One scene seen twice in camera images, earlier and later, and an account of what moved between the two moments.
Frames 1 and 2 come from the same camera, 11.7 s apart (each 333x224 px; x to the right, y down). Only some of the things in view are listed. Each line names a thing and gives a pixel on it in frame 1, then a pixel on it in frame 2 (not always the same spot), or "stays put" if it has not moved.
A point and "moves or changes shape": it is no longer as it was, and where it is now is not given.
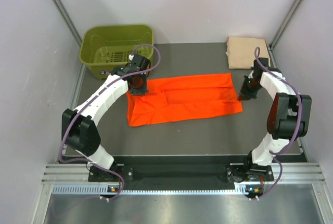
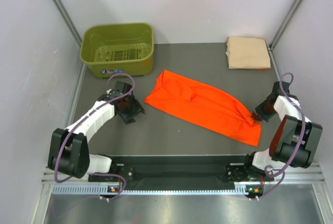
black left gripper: (143, 90) -> (136, 108)
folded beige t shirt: (241, 52) stays put
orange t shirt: (174, 97) moves or changes shape
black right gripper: (244, 94) -> (264, 116)
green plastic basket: (103, 48) stays put
